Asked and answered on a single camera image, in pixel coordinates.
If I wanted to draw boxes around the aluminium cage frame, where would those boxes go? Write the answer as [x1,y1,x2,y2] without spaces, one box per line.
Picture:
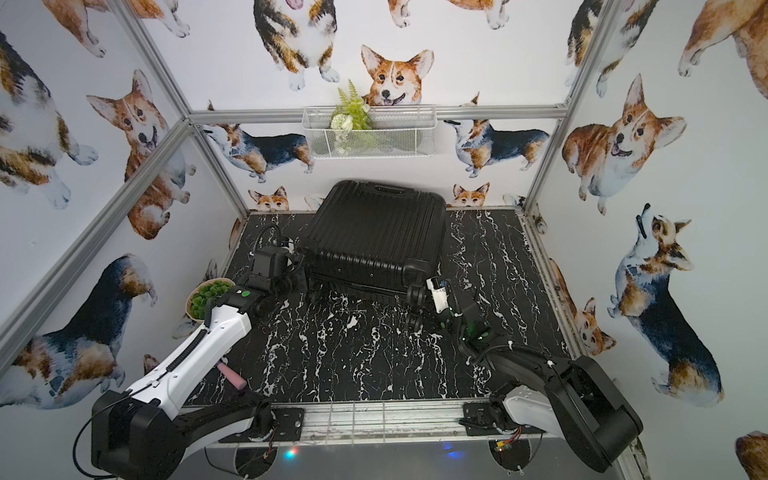
[0,0,655,480]

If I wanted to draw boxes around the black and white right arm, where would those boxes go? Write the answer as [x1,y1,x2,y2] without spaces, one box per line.
[408,277,643,472]

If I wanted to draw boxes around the black hard-shell suitcase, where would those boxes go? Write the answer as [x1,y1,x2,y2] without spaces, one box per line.
[299,180,447,316]

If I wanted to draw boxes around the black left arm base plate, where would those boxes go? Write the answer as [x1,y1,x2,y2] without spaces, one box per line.
[219,407,305,444]

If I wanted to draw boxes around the white wire mesh basket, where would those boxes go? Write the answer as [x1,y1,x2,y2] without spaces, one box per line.
[302,105,437,159]

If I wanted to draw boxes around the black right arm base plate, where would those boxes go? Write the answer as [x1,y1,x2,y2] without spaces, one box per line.
[458,402,543,436]

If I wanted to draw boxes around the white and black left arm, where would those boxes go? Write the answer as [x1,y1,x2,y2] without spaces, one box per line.
[82,240,306,479]

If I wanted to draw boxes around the green fern with white flower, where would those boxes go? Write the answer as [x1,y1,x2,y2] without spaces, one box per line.
[330,81,372,156]

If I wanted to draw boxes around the green succulent in beige pot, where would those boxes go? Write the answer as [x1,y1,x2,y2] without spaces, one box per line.
[185,278,235,322]

